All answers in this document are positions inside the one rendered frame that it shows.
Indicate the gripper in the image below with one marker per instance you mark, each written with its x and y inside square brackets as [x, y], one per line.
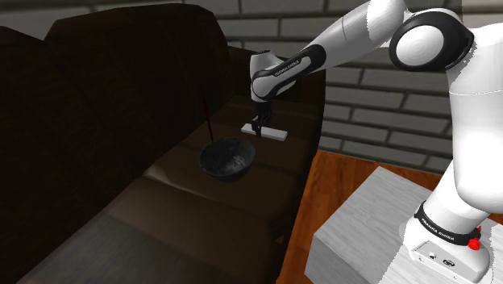
[262, 114]

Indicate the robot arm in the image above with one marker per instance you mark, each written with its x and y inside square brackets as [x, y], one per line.
[467, 118]

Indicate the white flat remote control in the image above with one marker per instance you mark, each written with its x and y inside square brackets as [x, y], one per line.
[273, 133]

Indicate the thin dark red stick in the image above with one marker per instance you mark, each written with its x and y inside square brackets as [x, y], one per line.
[207, 118]

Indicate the dark grey bowl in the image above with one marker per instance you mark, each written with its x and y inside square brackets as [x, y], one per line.
[228, 159]

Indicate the dark brown sofa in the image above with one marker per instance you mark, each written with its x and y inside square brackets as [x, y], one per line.
[118, 118]

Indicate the grey robot stand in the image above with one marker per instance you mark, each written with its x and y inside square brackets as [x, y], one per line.
[353, 236]

